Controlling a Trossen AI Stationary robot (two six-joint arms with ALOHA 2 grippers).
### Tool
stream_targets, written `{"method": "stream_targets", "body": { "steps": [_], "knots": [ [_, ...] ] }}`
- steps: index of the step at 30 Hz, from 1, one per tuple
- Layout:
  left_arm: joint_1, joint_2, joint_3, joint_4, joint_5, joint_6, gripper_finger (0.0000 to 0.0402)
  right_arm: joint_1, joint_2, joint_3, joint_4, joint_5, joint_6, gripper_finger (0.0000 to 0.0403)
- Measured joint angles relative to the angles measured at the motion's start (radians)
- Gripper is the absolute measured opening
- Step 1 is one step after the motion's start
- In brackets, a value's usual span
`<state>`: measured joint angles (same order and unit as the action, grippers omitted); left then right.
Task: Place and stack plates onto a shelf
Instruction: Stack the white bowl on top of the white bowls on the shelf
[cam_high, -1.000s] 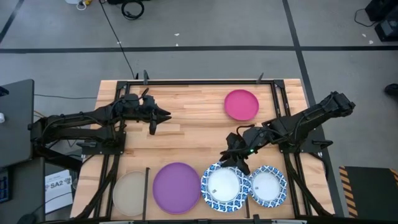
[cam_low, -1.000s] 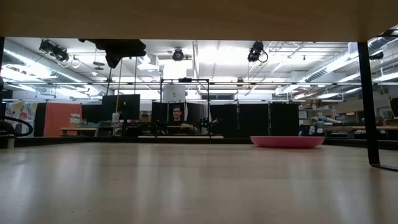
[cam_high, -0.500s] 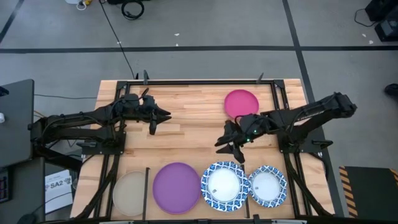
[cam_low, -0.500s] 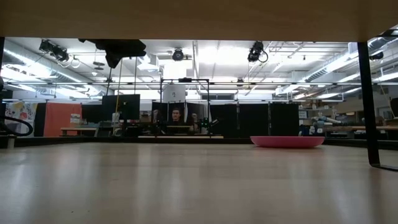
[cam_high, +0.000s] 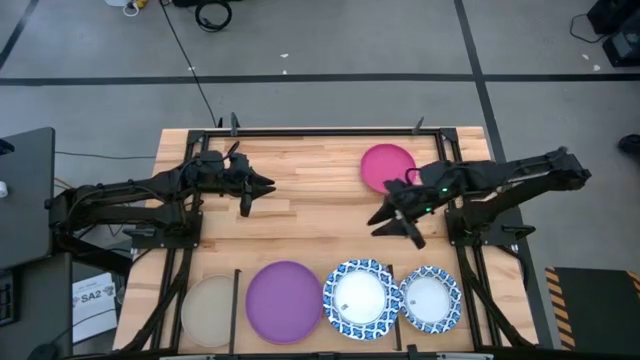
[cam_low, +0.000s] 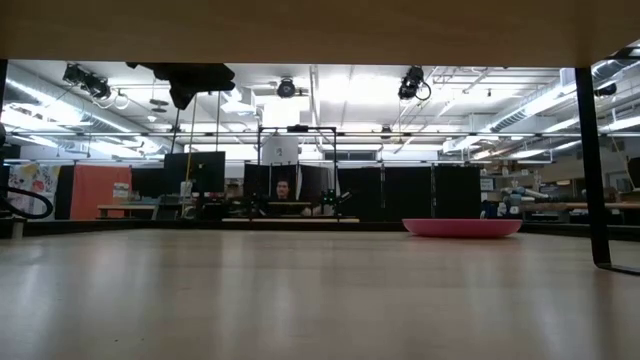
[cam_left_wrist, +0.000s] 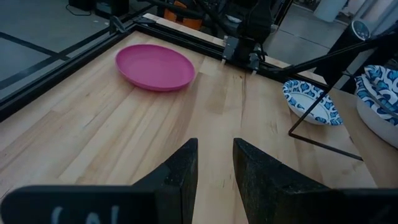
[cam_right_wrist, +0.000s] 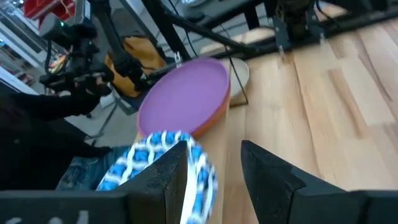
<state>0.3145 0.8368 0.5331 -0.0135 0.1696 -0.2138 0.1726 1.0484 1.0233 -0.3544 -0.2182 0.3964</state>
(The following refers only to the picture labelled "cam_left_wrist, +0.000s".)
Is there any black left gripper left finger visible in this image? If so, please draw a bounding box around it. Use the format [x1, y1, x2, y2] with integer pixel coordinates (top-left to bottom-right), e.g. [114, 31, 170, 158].
[133, 138, 199, 224]

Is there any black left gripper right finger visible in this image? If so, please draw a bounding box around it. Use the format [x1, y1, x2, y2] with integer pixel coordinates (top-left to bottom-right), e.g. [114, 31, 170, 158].
[233, 138, 340, 224]

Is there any blue patterned paper bowl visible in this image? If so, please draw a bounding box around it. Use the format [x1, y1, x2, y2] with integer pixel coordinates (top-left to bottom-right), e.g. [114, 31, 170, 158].
[362, 64, 398, 125]
[355, 74, 398, 149]
[282, 79, 344, 126]

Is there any pink plastic plate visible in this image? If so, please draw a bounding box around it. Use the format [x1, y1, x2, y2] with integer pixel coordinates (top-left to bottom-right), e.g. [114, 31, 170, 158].
[114, 43, 196, 93]

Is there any black cylindrical device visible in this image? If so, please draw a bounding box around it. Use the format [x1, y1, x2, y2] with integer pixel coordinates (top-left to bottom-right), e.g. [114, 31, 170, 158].
[313, 19, 371, 93]

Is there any orange chair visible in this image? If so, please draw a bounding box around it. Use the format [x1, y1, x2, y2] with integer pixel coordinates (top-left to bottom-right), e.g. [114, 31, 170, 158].
[163, 0, 203, 31]

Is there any black floor equipment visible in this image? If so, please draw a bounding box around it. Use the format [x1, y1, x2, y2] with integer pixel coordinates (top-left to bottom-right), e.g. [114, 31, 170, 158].
[68, 0, 130, 18]

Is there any black aluminium table frame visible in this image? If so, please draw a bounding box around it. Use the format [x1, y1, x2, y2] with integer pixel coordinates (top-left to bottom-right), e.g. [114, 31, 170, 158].
[0, 12, 398, 122]

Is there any black frame clamp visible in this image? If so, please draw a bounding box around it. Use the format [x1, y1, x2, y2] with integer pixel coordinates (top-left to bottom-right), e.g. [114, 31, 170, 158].
[108, 15, 127, 35]

